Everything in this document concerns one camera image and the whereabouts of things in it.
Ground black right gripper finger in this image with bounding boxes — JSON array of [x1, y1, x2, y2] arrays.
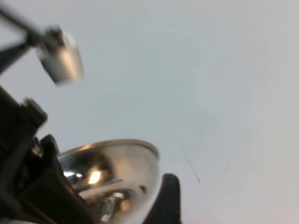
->
[[142, 173, 183, 224]]

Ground stainless steel lid black knob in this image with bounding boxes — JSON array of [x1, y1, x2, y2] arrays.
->
[[57, 139, 162, 224]]

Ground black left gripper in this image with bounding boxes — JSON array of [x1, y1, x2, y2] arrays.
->
[[0, 86, 94, 224]]

